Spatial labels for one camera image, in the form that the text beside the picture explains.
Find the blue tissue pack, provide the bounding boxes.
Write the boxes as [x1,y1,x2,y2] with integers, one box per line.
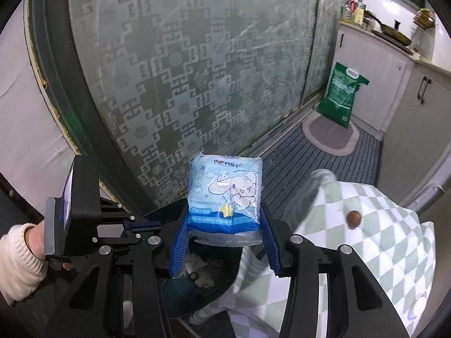
[187,153,263,247]

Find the round brown fruit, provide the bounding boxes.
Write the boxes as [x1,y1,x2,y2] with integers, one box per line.
[346,211,362,230]

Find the white knit sleeve forearm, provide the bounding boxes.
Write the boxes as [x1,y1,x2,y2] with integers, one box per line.
[1,223,47,305]

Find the white kitchen cabinet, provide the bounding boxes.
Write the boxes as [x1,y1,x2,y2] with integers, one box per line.
[333,22,450,207]

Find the person's left hand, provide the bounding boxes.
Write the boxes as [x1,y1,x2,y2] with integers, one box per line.
[24,220,75,272]

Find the phone mounted on gripper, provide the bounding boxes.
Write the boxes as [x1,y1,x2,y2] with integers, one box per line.
[44,165,74,260]

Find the green white checkered tablecloth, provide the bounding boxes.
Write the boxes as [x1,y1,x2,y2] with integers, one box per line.
[190,169,437,337]

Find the oval grey floor mat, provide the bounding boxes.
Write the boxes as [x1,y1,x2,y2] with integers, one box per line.
[302,111,360,156]

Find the green rice bag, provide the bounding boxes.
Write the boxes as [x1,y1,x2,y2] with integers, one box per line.
[317,62,369,128]

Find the frosted patterned sliding door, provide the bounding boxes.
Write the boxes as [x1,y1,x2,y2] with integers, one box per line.
[28,0,342,214]

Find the frying pan on stove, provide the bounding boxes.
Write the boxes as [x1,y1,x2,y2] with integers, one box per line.
[364,11,411,46]

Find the oil bottles on counter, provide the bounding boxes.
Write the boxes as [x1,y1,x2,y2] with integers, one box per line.
[340,0,365,27]

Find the wall spice shelf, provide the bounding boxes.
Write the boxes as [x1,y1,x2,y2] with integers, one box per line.
[414,8,436,30]

